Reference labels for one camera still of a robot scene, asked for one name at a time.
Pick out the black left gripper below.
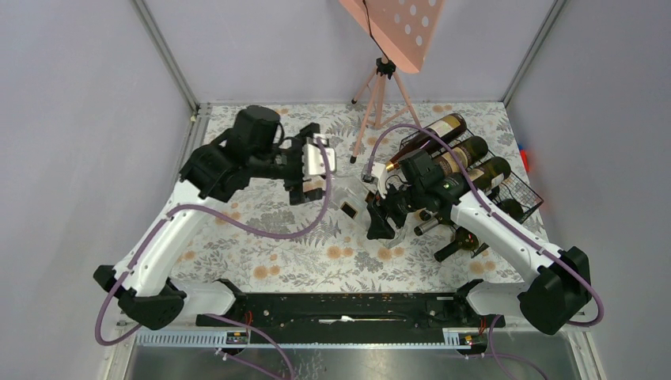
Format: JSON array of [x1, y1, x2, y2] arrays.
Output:
[[250, 124, 328, 203]]

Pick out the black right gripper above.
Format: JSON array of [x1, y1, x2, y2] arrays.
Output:
[[366, 177, 425, 240]]

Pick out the clear liquor bottle black cap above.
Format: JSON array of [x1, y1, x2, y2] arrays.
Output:
[[330, 175, 408, 250]]

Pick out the green wine bottle grey cap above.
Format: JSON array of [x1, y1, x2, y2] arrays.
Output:
[[413, 211, 454, 236]]

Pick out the olive wine bottle black cap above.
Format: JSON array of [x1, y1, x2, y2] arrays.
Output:
[[434, 226, 480, 262]]

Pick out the dark wine bottle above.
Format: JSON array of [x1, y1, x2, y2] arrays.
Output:
[[418, 156, 512, 222]]

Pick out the green wine bottle brown label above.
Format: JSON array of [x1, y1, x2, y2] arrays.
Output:
[[433, 136, 488, 175]]

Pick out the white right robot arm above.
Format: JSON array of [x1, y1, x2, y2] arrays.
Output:
[[362, 150, 593, 335]]

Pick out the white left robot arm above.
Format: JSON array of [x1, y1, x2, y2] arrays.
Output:
[[93, 105, 336, 330]]

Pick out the red wine bottle gold cap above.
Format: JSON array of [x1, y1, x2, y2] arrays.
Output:
[[385, 113, 467, 172]]

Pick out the pink music stand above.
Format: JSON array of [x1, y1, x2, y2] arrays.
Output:
[[339, 0, 445, 164]]

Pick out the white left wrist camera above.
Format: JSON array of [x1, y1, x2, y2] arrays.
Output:
[[302, 134, 337, 177]]

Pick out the grey slotted cable duct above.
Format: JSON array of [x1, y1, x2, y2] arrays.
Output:
[[136, 326, 472, 349]]

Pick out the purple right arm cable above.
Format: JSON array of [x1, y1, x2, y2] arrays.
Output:
[[364, 123, 605, 380]]

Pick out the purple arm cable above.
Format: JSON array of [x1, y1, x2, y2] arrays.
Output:
[[94, 136, 336, 380], [364, 123, 605, 380]]

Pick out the black wire wine rack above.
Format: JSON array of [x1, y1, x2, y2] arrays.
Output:
[[399, 129, 544, 258]]

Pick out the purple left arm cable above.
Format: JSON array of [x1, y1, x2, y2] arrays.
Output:
[[94, 136, 336, 380]]

